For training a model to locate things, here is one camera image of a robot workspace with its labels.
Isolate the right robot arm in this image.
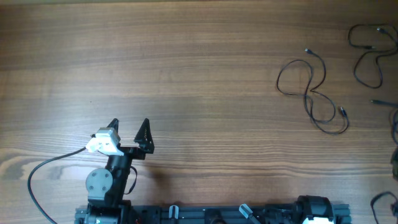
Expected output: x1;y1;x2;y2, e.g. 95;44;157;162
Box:
292;151;397;224

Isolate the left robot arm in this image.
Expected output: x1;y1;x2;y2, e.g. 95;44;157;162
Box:
75;118;155;224

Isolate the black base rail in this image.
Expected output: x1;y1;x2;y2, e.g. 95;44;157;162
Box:
74;203;352;224

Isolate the left camera cable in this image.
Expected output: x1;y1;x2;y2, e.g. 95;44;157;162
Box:
27;146;87;224

